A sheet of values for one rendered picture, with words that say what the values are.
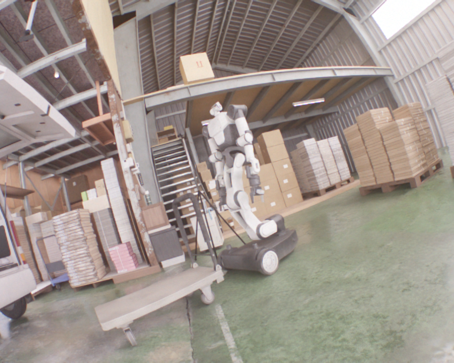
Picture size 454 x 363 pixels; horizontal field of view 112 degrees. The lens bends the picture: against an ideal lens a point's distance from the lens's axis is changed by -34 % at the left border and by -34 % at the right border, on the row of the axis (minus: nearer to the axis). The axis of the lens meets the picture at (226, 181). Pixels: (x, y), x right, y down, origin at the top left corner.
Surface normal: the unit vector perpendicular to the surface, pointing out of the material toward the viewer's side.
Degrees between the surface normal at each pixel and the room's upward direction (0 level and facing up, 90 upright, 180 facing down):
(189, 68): 90
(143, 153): 90
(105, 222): 90
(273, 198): 90
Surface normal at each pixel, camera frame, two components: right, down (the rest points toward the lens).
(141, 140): 0.19, -0.13
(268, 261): 0.57, -0.24
